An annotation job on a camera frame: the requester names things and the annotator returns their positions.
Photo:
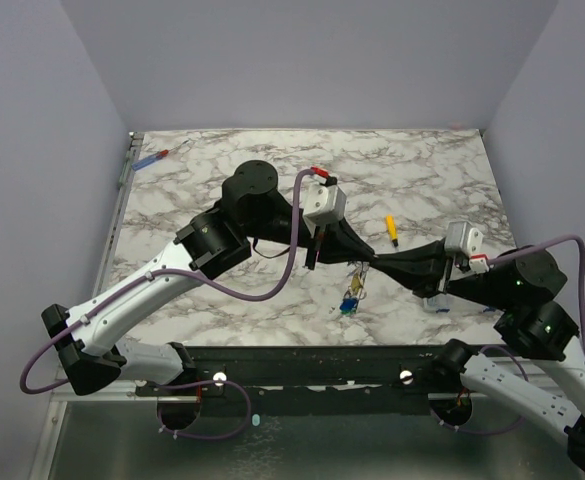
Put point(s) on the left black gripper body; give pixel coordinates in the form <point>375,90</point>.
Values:
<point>322,238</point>

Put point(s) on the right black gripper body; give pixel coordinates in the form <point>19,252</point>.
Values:
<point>445,273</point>

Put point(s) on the blue tag key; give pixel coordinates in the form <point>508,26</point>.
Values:
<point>349,305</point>

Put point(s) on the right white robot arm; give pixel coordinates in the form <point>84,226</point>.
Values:
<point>522,284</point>

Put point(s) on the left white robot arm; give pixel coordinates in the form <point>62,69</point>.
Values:
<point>90,338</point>

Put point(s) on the clear plastic screw box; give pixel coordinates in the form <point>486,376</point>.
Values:
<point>436,304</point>

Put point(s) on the yellow key tag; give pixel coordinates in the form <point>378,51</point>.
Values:
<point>356,284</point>

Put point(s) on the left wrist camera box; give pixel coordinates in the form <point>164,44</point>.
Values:
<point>325,202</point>

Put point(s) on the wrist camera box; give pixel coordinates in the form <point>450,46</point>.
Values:
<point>464,245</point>
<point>325,202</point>

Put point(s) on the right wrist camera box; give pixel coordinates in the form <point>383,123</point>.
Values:
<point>464,245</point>

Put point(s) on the yellow handled screwdriver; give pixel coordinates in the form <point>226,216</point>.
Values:
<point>392,230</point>

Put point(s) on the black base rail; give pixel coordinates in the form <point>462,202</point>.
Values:
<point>317,381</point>

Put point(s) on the blue handled screwdriver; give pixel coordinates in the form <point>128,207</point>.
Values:
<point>155,157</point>

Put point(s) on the left aluminium side rail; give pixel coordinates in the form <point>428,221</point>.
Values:
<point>123,188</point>

